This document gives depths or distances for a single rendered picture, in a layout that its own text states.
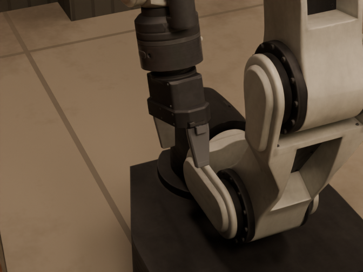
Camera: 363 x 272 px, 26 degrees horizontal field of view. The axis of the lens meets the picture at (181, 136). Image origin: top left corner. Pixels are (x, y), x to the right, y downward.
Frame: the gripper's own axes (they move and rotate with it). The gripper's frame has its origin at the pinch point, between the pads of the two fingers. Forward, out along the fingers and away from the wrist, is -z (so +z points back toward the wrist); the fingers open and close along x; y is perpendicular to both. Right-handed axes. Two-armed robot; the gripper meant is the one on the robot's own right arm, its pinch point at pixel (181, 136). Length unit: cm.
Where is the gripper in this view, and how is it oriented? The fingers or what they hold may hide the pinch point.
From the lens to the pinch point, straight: 113.3
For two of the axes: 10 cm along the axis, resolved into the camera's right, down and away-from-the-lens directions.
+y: 8.8, -2.5, 4.0
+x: 4.6, 2.4, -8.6
